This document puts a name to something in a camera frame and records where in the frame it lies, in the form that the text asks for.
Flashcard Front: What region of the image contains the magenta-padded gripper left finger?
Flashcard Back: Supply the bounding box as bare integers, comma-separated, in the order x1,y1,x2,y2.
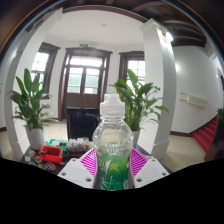
57,148,98,189

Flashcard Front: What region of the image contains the leafy plant in white pot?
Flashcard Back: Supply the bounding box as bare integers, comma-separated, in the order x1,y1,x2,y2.
8,68,54,152
111,69,170,149

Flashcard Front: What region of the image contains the dark wooden stair post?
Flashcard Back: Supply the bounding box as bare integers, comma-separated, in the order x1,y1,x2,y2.
203,116,224,163

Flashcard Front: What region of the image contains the clear bottle with green label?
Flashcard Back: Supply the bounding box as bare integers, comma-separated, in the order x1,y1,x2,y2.
92,93,135,192

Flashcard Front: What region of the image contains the red carpeted staircase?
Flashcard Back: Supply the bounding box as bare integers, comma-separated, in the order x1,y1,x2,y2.
193,117,219,154

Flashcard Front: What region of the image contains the white wall heater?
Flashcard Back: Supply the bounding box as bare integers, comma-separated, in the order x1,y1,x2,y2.
179,92,209,108

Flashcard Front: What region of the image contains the dark framed window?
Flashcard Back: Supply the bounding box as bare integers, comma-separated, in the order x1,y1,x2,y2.
118,50,146,91
30,42,61,99

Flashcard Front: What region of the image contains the red plastic box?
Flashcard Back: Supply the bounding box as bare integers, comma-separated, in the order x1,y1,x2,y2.
38,145,64,164

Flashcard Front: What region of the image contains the tray of small cups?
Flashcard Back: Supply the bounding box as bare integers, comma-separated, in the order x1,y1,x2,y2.
67,137,92,154

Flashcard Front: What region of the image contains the dark wooden glazed door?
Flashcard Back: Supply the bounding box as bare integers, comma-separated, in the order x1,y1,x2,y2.
58,47,113,119

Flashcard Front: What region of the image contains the green box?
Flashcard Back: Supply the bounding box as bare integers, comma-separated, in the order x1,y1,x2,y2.
46,138,69,154

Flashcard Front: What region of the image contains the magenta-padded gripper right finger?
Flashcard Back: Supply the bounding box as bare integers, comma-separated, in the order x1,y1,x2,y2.
130,147,170,189

